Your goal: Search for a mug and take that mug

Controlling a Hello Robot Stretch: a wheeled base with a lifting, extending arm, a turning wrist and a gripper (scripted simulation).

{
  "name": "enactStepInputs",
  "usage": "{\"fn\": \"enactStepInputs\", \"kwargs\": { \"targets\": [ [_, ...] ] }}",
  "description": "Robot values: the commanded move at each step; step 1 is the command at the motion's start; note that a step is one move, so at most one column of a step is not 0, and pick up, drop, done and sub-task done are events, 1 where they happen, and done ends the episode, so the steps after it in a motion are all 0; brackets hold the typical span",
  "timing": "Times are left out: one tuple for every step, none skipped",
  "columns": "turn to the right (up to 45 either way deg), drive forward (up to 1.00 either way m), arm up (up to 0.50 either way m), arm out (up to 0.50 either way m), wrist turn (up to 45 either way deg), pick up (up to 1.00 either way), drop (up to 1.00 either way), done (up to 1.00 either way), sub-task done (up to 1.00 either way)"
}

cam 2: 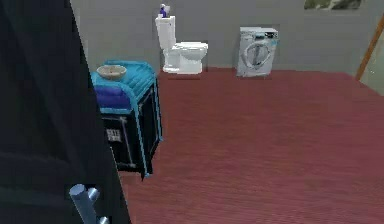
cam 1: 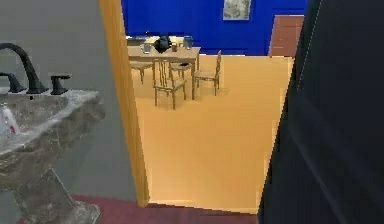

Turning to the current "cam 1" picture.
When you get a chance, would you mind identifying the grey mug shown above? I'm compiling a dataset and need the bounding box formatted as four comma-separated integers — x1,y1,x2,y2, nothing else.
139,42,153,55

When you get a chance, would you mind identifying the wooden slatted dining chair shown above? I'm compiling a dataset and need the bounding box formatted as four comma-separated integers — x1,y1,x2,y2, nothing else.
129,60,155,85
152,58,188,111
193,49,223,97
169,61,193,81

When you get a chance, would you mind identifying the wooden dining table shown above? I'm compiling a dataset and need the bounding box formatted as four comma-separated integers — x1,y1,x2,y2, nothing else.
126,35,202,101

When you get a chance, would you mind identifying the blue grey kettle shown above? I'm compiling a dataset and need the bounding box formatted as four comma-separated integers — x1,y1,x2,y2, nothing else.
181,35,195,51

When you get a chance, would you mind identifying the brown room door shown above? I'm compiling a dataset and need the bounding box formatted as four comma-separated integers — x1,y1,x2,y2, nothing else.
267,14,305,58

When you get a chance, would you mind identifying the black open room door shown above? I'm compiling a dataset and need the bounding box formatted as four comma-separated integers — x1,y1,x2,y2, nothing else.
257,0,384,224

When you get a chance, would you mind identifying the black curved faucet spout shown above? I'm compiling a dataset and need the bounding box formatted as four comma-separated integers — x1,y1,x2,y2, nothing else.
0,42,49,95

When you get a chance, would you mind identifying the white bottle with red label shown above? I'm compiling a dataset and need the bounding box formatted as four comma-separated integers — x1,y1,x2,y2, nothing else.
0,102,21,140

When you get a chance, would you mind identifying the framed picture on wall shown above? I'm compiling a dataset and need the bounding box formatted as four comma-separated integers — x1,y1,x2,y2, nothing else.
222,0,252,21

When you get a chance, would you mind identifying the black faucet handle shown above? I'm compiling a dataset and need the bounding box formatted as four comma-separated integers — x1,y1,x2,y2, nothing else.
0,72,27,94
50,74,72,96

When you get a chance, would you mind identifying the grey stone pedestal sink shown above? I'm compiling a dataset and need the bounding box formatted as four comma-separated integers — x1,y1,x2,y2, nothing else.
0,87,106,224

